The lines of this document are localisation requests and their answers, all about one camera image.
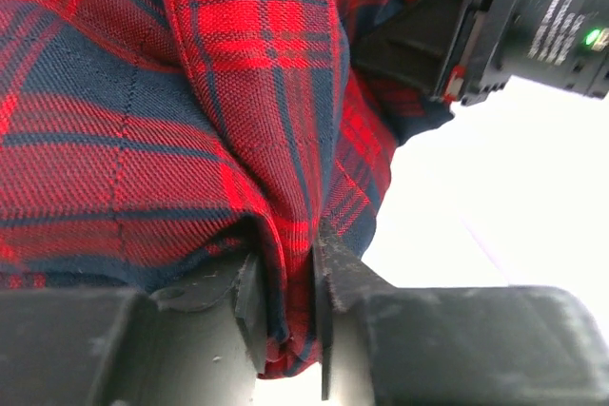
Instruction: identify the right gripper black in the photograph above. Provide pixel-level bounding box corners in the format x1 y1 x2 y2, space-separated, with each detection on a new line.
351 0 518 106

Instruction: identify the red plaid skirt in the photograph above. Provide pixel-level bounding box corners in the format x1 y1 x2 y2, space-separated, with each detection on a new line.
1 0 452 379

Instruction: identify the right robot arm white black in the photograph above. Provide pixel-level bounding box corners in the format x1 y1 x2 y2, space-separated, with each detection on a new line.
351 0 608 106

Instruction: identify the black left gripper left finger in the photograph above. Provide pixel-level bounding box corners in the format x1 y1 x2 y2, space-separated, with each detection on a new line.
1 253 266 406

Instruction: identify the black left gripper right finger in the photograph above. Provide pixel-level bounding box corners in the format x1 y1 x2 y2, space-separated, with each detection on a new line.
312 223 608 405

